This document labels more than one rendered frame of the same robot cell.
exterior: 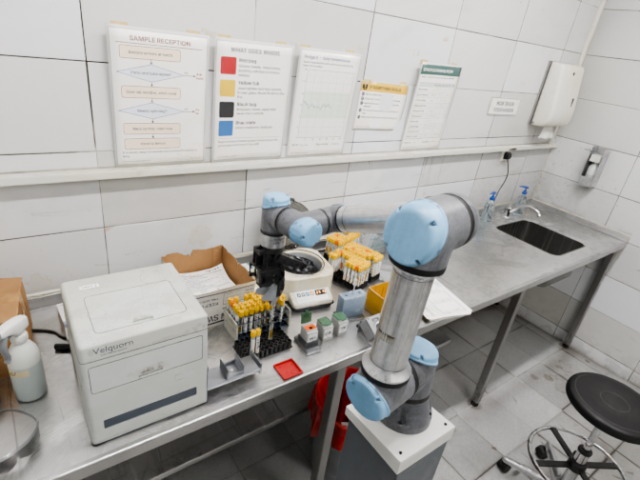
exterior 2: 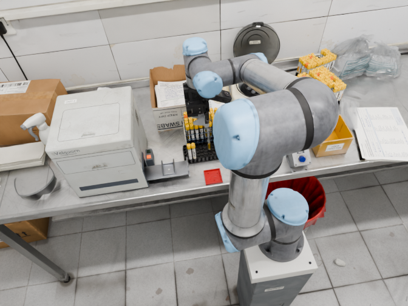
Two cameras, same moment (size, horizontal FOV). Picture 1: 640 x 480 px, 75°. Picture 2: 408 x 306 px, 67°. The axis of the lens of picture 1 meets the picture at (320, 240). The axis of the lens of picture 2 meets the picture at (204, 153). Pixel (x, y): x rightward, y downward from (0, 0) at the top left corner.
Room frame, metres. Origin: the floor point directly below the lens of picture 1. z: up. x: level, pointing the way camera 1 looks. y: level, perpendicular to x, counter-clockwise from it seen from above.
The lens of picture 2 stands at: (0.39, -0.33, 1.91)
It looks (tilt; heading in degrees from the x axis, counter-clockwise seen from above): 52 degrees down; 34
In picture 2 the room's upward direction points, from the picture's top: 5 degrees counter-clockwise
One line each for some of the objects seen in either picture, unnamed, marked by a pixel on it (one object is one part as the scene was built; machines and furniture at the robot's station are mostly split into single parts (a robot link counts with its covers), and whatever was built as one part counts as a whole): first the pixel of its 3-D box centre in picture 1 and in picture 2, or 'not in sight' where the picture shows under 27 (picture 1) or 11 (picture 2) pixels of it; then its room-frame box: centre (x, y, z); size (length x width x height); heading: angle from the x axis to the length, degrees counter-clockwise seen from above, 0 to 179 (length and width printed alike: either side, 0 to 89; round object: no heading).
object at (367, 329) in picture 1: (370, 324); (297, 154); (1.21, -0.22, 0.92); 0.13 x 0.07 x 0.08; 39
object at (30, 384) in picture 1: (20, 360); (47, 138); (0.75, 0.69, 1.00); 0.09 x 0.08 x 0.24; 39
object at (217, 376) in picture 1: (224, 371); (163, 169); (0.89, 0.21, 0.92); 0.21 x 0.07 x 0.05; 129
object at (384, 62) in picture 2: not in sight; (384, 57); (1.98, -0.39, 0.94); 0.20 x 0.17 x 0.14; 103
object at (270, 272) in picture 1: (268, 263); (197, 97); (1.06, 0.14, 1.19); 0.09 x 0.08 x 0.12; 129
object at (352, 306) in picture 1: (350, 305); not in sight; (1.30, -0.15, 0.92); 0.10 x 0.07 x 0.10; 124
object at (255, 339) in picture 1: (264, 333); (203, 145); (1.06, 0.13, 0.93); 0.17 x 0.09 x 0.11; 129
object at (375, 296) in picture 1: (390, 303); (328, 136); (1.35, -0.30, 0.93); 0.13 x 0.13 x 0.10; 38
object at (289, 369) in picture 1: (288, 369); (212, 176); (0.98, 0.04, 0.88); 0.07 x 0.07 x 0.01; 39
